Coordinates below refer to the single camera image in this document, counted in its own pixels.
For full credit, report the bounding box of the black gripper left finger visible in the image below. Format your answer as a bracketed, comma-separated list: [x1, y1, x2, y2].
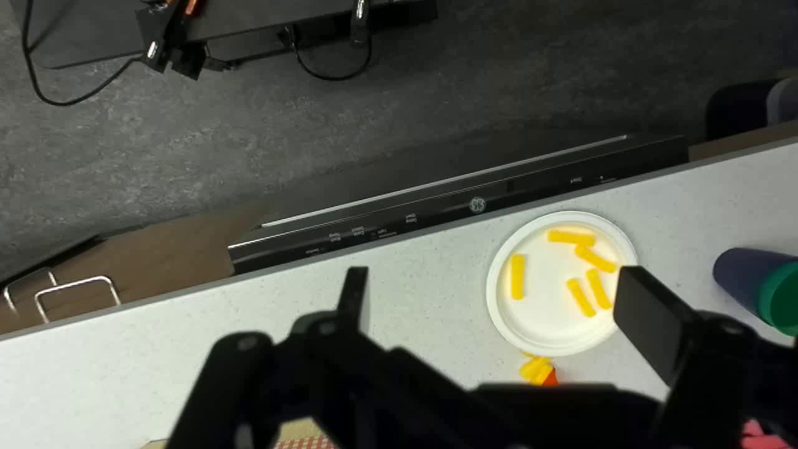
[163, 266, 469, 449]

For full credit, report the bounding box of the black dishwasher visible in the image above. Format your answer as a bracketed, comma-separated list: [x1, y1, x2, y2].
[225, 133, 692, 277]

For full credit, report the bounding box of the small black trash bin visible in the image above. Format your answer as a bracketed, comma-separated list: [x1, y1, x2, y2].
[705, 79, 783, 142]

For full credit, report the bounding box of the yellow toy fry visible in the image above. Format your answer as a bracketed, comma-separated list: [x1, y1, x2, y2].
[574, 244, 621, 274]
[566, 277, 597, 319]
[584, 267, 616, 312]
[545, 228, 597, 249]
[506, 253, 528, 303]

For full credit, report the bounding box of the white paper plate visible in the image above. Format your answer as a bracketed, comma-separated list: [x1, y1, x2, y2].
[483, 207, 640, 359]

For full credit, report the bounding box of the metal drawer handle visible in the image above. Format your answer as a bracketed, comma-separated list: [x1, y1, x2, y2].
[33, 272, 124, 328]

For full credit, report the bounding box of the wooden drawer front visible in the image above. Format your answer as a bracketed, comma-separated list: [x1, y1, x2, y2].
[0, 203, 238, 339]

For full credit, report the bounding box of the silver dishwasher handle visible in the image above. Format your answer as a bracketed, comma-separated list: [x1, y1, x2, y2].
[260, 133, 630, 233]

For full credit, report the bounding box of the pink cloth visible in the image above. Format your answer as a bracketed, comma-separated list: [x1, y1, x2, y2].
[741, 418, 793, 449]

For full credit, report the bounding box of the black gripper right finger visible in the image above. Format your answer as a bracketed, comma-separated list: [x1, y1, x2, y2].
[614, 266, 798, 449]

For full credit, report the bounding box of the dark blue bottle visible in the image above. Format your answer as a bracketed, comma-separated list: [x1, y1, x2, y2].
[710, 244, 787, 323]

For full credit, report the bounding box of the black stand base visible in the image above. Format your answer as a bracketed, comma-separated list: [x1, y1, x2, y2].
[6, 0, 442, 84]

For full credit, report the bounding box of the black cable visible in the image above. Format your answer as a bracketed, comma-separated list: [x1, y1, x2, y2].
[20, 0, 149, 110]
[288, 32, 377, 85]

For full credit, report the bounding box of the green cup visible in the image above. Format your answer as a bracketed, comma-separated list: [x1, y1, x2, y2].
[755, 258, 798, 339]

